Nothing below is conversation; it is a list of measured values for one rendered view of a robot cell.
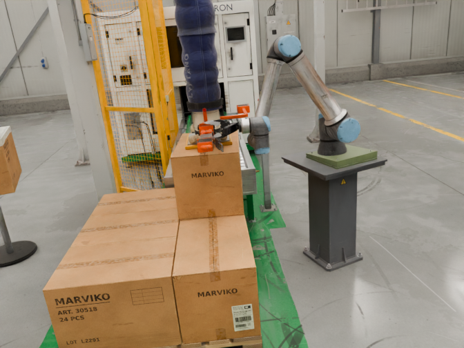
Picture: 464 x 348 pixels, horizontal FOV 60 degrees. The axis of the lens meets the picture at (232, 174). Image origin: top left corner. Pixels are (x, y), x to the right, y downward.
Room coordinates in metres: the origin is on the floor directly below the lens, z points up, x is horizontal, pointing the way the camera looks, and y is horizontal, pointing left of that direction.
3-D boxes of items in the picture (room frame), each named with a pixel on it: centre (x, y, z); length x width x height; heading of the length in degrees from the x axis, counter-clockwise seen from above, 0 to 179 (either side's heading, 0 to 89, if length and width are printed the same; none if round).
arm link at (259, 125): (2.29, -0.18, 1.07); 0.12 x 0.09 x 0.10; 91
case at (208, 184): (2.52, 0.14, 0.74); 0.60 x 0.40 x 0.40; 178
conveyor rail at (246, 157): (4.06, -0.12, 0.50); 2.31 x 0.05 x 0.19; 2
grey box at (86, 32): (3.60, 1.11, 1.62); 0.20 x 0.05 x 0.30; 2
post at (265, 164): (3.48, -0.31, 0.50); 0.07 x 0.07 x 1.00; 2
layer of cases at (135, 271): (2.21, 0.44, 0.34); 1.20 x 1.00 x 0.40; 2
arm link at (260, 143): (2.30, -0.19, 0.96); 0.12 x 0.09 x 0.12; 11
